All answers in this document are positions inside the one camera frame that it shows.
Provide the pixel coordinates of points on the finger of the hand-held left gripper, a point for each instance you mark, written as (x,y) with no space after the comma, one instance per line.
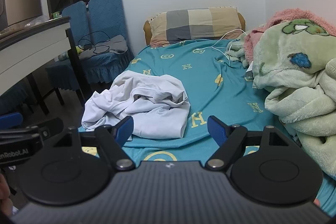
(10,120)
(39,130)

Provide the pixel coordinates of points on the grey cloth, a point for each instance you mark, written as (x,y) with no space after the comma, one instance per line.
(118,44)

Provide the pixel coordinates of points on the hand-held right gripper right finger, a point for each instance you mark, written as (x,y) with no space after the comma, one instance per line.
(215,129)

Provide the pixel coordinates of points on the white table with dark legs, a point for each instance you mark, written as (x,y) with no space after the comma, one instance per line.
(31,53)

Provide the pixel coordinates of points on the teal printed bed sheet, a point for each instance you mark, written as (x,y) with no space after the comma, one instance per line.
(210,77)

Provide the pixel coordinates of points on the tall blue covered chair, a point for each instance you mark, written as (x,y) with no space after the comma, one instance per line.
(107,14)

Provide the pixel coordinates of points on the green fleece blanket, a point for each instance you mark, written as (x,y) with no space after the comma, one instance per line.
(288,77)

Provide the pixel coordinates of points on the yellow-green toy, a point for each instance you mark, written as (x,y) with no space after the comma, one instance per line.
(79,50)

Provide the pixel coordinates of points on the brown pillow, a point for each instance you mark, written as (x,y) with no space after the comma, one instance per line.
(147,32)

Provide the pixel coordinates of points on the checked pillow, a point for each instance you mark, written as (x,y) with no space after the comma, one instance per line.
(194,24)

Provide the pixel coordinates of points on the white shirt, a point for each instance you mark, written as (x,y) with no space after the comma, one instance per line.
(147,108)

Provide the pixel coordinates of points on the pink fleece blanket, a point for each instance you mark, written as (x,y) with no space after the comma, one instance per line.
(288,15)

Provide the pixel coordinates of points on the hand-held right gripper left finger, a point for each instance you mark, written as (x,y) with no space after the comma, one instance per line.
(127,127)

